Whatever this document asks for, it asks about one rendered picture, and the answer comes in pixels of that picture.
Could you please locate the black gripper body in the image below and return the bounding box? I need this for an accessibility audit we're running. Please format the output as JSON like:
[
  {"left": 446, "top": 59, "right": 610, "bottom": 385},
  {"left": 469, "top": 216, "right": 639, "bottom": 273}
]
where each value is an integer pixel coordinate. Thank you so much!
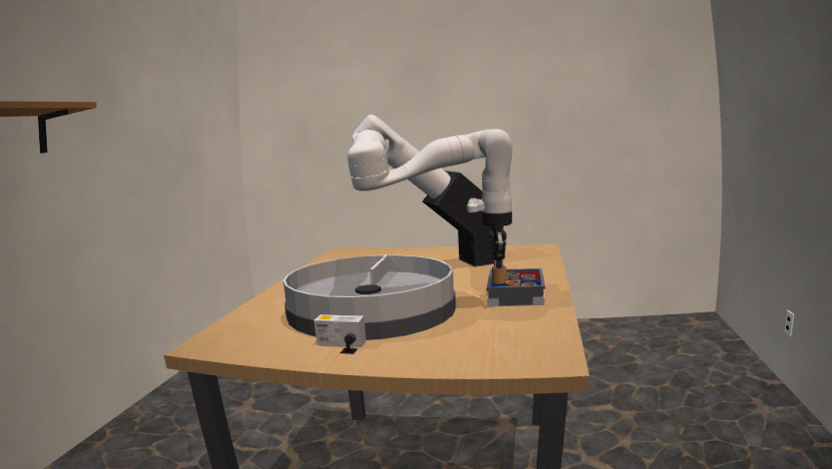
[{"left": 482, "top": 212, "right": 512, "bottom": 245}]

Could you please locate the grey round turntable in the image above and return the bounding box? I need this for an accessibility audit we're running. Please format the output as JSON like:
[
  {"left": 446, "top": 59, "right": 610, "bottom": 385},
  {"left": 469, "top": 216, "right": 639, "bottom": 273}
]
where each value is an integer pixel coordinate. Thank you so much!
[{"left": 283, "top": 254, "right": 456, "bottom": 354}]

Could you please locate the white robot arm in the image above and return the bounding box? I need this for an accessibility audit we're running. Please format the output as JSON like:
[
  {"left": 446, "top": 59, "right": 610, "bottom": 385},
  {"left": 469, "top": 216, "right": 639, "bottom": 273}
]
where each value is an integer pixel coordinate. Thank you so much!
[{"left": 347, "top": 115, "right": 512, "bottom": 214}]

